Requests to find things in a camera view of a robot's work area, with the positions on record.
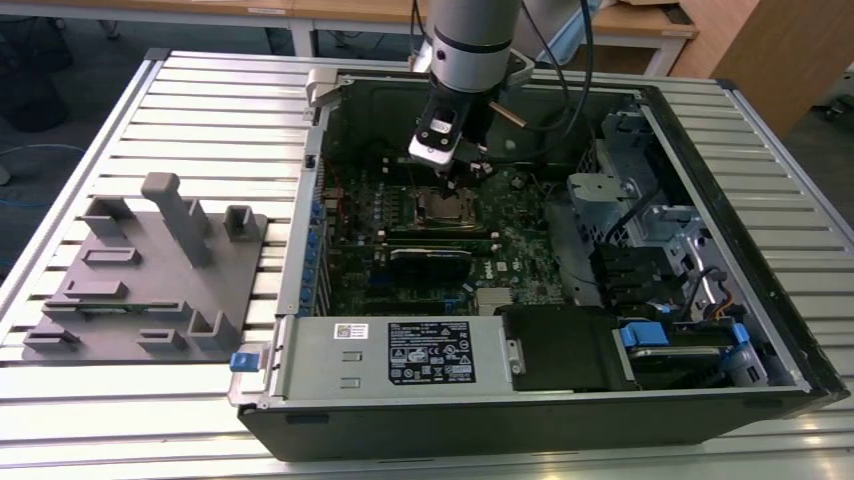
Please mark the silver CPU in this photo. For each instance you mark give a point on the silver CPU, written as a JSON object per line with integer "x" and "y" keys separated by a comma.
{"x": 454, "y": 210}

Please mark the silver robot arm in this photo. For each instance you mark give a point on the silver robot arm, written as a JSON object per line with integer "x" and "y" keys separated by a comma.
{"x": 470, "y": 50}

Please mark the green motherboard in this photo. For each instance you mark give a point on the green motherboard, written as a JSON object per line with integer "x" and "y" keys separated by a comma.
{"x": 527, "y": 250}

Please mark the black graphics card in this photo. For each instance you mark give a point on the black graphics card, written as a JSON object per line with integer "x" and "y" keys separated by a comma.
{"x": 434, "y": 267}

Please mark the silver chipset heatsink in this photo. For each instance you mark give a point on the silver chipset heatsink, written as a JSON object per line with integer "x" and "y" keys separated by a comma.
{"x": 495, "y": 296}

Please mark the black disk bay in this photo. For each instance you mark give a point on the black disk bay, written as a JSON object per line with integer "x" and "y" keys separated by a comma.
{"x": 634, "y": 275}

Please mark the white barcode sticker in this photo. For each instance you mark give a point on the white barcode sticker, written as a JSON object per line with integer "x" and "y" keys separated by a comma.
{"x": 351, "y": 331}

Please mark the black rating label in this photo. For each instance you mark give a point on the black rating label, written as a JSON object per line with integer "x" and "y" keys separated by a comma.
{"x": 430, "y": 352}

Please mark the black fan shroud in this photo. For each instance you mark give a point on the black fan shroud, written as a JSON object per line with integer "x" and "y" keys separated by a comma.
{"x": 561, "y": 350}

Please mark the hard disk in blue carrier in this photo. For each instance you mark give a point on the hard disk in blue carrier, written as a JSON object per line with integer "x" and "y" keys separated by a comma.
{"x": 643, "y": 334}

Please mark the silver power supply unit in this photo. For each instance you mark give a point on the silver power supply unit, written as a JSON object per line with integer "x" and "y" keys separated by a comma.
{"x": 307, "y": 365}

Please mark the wooden cabinet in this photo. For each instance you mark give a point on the wooden cabinet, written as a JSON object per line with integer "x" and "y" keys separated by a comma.
{"x": 787, "y": 50}

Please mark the grey parts rack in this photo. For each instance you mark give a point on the grey parts rack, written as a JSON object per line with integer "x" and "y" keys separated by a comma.
{"x": 167, "y": 285}

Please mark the blue plastic clip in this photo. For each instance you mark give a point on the blue plastic clip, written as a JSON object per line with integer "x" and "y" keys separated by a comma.
{"x": 739, "y": 334}

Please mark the blue power supply latch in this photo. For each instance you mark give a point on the blue power supply latch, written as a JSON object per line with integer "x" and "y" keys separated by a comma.
{"x": 243, "y": 362}

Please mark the black PC case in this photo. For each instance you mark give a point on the black PC case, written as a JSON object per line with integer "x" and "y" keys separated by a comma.
{"x": 467, "y": 435}

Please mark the green RAM stick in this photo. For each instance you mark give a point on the green RAM stick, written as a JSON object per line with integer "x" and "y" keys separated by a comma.
{"x": 114, "y": 309}

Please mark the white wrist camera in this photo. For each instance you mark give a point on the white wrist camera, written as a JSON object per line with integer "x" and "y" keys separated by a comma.
{"x": 434, "y": 156}

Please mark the silver metal bracket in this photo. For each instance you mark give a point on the silver metal bracket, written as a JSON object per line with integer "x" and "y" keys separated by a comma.
{"x": 601, "y": 189}

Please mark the wooden desk white frame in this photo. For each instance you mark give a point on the wooden desk white frame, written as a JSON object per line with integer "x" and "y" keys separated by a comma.
{"x": 641, "y": 25}

